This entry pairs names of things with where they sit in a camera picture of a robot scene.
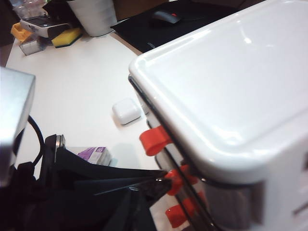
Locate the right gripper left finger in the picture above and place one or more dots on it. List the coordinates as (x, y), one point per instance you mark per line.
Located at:
(108, 171)

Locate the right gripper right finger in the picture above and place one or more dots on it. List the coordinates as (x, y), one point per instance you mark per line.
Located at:
(134, 207)

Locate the purple white napkin pack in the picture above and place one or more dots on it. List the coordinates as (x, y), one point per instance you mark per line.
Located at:
(96, 155)

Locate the white drawer cabinet frame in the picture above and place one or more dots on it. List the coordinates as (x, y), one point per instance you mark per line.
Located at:
(228, 72)

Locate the grey drawer above cabinet base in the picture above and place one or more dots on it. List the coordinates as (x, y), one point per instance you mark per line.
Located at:
(178, 213)

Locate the grey drawer under cabinet lid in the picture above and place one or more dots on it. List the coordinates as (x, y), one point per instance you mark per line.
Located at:
(152, 140)

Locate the white earbud case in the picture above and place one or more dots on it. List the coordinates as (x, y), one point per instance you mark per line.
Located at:
(125, 111)

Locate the yellow green sponge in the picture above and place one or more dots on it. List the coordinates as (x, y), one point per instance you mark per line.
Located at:
(65, 38)

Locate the black desk mat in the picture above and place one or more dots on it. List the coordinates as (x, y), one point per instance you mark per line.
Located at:
(149, 36)

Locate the clear plastic box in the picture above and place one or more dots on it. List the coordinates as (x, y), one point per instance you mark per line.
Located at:
(30, 47)

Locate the white bucket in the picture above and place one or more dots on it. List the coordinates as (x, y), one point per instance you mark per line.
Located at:
(93, 16)

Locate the silver black device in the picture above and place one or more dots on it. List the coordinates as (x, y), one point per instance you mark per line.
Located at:
(38, 22)

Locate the black computer mouse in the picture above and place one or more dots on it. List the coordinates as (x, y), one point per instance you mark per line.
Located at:
(163, 16)

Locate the yellow plastic part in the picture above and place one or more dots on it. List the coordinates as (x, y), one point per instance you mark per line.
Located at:
(19, 31)

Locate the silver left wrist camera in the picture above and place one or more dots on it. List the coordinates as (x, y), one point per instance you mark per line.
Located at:
(14, 108)

